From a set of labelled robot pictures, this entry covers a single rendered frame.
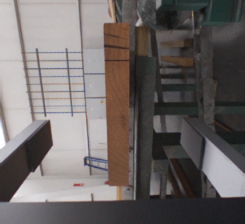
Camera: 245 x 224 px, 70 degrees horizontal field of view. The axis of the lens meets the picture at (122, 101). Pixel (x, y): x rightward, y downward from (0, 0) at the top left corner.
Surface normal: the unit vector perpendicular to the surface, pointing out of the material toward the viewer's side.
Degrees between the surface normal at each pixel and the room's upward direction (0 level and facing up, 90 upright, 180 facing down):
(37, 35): 88
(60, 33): 91
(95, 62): 90
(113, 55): 90
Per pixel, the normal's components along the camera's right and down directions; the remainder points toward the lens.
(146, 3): 0.03, 0.28
